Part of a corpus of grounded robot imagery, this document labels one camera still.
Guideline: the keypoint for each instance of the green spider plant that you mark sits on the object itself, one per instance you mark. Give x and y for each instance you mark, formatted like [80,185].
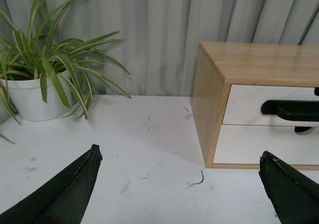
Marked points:
[36,53]

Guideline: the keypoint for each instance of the wooden drawer cabinet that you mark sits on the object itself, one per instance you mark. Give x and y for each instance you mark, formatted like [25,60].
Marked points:
[221,65]

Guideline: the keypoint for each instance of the grey curtain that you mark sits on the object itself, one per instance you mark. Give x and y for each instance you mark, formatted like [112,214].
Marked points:
[159,39]

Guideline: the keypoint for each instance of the white drawer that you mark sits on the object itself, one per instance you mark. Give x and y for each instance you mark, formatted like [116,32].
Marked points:
[245,144]
[244,105]

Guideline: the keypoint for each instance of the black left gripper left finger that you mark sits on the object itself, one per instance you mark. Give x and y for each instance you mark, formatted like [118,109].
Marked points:
[64,198]

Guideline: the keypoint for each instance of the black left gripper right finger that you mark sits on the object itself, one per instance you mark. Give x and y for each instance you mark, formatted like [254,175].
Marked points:
[294,196]

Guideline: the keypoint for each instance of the white plant pot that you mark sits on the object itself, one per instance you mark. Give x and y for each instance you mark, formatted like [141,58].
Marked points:
[25,98]

